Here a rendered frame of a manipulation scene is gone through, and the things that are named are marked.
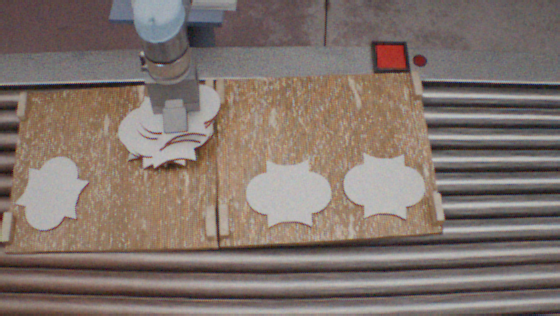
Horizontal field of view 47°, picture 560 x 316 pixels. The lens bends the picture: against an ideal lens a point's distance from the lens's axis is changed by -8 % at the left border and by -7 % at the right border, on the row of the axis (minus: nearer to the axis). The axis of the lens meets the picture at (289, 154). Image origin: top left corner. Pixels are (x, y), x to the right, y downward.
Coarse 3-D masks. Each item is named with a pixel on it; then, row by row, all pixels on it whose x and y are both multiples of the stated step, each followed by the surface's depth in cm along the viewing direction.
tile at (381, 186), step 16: (368, 160) 130; (384, 160) 130; (400, 160) 130; (352, 176) 129; (368, 176) 129; (384, 176) 129; (400, 176) 129; (416, 176) 129; (352, 192) 127; (368, 192) 127; (384, 192) 127; (400, 192) 127; (416, 192) 127; (368, 208) 126; (384, 208) 126; (400, 208) 126
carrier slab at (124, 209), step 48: (48, 96) 137; (96, 96) 137; (144, 96) 137; (48, 144) 132; (96, 144) 132; (96, 192) 127; (144, 192) 128; (192, 192) 128; (48, 240) 123; (96, 240) 123; (144, 240) 123; (192, 240) 124
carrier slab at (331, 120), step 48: (240, 96) 137; (288, 96) 138; (336, 96) 138; (384, 96) 138; (240, 144) 132; (288, 144) 133; (336, 144) 133; (384, 144) 133; (240, 192) 128; (336, 192) 128; (432, 192) 129; (240, 240) 124; (288, 240) 124; (336, 240) 124
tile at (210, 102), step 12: (204, 96) 127; (216, 96) 127; (144, 108) 126; (204, 108) 126; (216, 108) 126; (144, 120) 125; (156, 120) 125; (192, 120) 125; (204, 120) 125; (156, 132) 124; (192, 132) 124; (204, 132) 124
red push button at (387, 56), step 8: (376, 48) 144; (384, 48) 144; (392, 48) 144; (400, 48) 144; (376, 56) 143; (384, 56) 143; (392, 56) 143; (400, 56) 143; (384, 64) 142; (392, 64) 142; (400, 64) 142
